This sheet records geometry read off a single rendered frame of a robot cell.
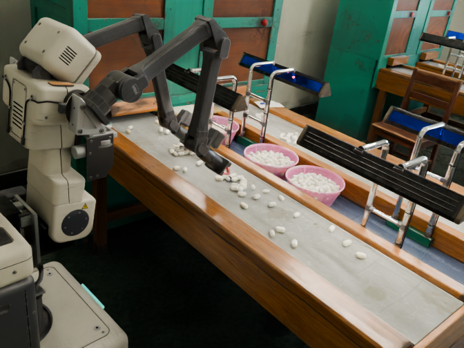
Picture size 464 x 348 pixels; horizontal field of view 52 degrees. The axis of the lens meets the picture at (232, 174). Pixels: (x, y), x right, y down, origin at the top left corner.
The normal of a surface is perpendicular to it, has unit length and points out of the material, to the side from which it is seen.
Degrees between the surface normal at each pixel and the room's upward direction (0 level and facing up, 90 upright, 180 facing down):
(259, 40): 90
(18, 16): 90
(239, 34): 90
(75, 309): 0
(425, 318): 0
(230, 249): 90
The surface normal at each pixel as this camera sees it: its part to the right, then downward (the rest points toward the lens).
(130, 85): 0.68, 0.38
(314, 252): 0.11, -0.89
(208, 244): -0.76, 0.21
